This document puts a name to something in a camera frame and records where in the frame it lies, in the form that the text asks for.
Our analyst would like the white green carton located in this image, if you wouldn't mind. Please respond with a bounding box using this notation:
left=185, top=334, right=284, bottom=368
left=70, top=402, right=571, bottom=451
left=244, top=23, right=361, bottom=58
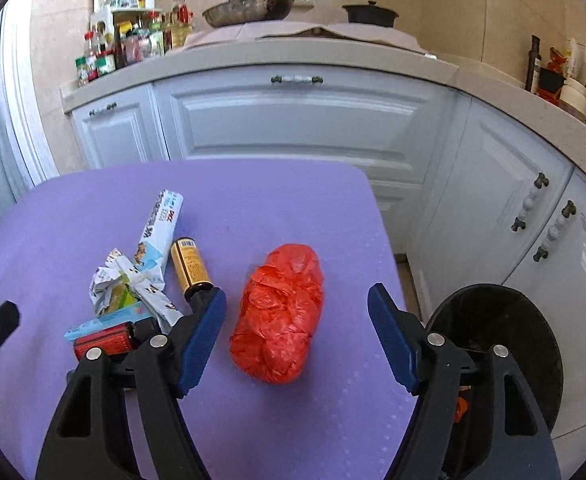
left=89, top=248, right=141, bottom=317

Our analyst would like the dark oil bottle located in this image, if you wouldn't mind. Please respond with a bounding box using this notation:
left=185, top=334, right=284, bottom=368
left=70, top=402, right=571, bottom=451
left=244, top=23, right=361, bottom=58
left=526, top=35, right=541, bottom=93

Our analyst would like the narrow white cabinet door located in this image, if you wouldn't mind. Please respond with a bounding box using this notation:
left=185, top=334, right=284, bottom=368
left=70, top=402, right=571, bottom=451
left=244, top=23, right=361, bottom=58
left=70, top=85, right=169, bottom=168

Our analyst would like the purple table mat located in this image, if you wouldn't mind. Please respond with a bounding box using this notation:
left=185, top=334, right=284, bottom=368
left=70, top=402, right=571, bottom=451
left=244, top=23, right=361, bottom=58
left=0, top=160, right=424, bottom=480

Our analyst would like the brown bottle black cap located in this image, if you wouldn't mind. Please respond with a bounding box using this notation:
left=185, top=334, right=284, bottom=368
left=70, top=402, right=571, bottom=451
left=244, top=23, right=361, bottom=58
left=170, top=236, right=214, bottom=303

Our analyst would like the black lidded pot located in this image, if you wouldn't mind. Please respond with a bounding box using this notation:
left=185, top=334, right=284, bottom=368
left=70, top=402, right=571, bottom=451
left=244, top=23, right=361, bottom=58
left=342, top=1, right=400, bottom=28

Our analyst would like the red black kitchen appliance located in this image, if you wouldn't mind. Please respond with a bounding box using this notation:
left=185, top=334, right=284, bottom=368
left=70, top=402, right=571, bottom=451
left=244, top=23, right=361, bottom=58
left=538, top=47, right=566, bottom=106

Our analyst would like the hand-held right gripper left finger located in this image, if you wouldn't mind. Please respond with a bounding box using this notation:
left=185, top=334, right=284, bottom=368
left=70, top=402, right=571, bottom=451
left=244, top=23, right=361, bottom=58
left=35, top=287, right=228, bottom=480

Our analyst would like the metal wok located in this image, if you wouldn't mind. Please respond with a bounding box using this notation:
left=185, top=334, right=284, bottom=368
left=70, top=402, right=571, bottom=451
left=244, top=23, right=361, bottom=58
left=202, top=0, right=296, bottom=29

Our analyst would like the red plastic bag bundle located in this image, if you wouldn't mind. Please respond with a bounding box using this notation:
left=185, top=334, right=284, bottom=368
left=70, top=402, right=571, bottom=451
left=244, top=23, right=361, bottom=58
left=229, top=243, right=324, bottom=386

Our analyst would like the black trash bin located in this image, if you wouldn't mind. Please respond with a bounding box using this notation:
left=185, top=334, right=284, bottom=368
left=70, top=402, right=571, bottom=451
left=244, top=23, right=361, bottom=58
left=423, top=284, right=565, bottom=461

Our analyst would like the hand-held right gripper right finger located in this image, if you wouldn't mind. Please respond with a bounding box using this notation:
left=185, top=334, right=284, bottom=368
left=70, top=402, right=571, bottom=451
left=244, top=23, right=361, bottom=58
left=367, top=282, right=561, bottom=480

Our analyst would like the white jar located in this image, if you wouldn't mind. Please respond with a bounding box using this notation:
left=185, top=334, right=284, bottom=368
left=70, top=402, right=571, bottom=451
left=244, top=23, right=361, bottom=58
left=558, top=77, right=586, bottom=118

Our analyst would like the white spice rack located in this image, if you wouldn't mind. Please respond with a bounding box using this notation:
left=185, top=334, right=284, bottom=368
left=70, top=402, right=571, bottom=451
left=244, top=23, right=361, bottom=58
left=90, top=7, right=164, bottom=36

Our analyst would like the teal sachet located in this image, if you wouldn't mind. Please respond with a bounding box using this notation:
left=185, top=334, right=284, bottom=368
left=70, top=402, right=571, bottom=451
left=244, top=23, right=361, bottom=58
left=64, top=305, right=153, bottom=342

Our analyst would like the small red bottle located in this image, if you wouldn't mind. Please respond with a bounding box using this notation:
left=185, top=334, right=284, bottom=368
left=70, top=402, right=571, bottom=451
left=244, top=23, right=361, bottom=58
left=74, top=321, right=146, bottom=361

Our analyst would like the white door frame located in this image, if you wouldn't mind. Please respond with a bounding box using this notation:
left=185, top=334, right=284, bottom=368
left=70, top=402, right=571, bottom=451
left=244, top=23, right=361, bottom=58
left=0, top=10, right=62, bottom=187

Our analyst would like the grey stove cover cloth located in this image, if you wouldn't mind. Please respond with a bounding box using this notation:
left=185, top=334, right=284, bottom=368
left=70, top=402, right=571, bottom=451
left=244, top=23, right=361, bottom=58
left=173, top=22, right=436, bottom=58

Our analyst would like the group of condiment bottles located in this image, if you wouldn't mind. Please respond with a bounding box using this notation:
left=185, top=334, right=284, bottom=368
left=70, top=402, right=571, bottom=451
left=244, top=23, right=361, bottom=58
left=75, top=0, right=195, bottom=88

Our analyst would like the white blue toothpaste tube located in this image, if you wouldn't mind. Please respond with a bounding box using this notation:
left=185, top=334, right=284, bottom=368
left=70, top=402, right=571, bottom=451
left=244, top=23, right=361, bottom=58
left=133, top=189, right=185, bottom=331

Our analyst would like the wide white cabinet door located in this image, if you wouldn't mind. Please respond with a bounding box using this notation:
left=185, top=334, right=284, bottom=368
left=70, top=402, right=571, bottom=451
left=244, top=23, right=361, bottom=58
left=154, top=67, right=461, bottom=196

